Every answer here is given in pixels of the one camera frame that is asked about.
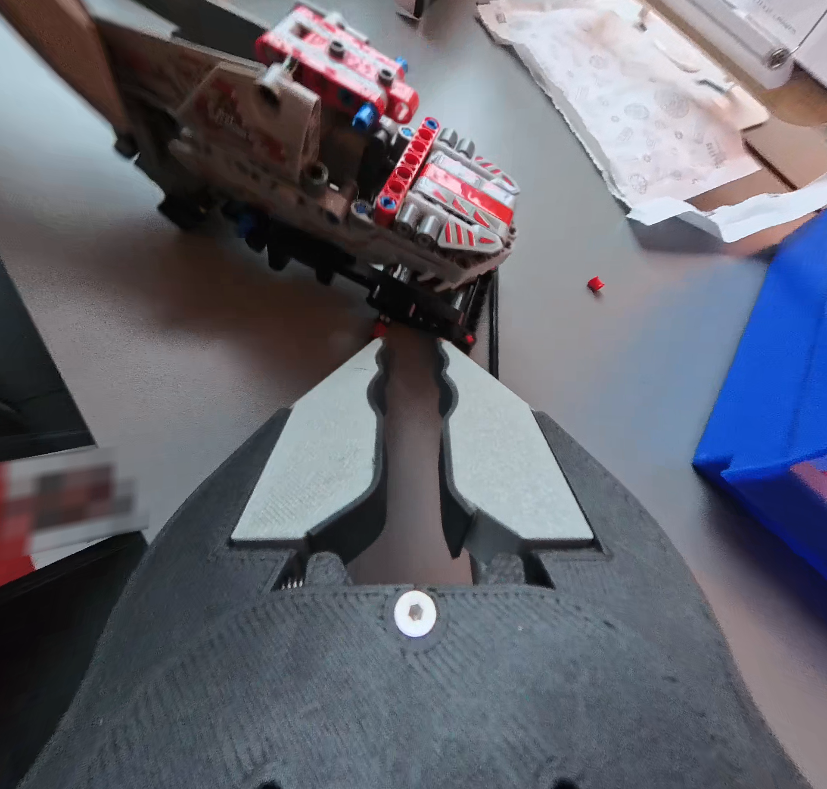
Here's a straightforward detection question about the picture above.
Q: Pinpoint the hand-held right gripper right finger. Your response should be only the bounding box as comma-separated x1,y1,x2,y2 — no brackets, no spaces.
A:
438,340,596,560

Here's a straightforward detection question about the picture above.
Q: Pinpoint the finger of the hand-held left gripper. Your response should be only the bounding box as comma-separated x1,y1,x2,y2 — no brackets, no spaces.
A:
0,0,128,135

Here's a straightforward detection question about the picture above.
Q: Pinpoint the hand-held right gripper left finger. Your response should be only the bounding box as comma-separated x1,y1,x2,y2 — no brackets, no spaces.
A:
229,338,389,565

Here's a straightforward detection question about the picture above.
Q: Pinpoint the red grey lego vehicle model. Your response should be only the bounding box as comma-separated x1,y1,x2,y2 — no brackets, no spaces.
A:
58,0,522,377

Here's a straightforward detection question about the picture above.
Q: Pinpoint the blue plastic bin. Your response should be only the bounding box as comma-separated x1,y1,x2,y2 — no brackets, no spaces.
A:
691,210,827,578

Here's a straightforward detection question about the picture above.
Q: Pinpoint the white torn paper bag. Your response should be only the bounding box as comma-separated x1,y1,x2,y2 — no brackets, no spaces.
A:
625,174,827,255

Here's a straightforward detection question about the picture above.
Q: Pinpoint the printed paper bag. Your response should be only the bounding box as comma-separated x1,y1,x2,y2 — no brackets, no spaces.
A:
476,0,771,212

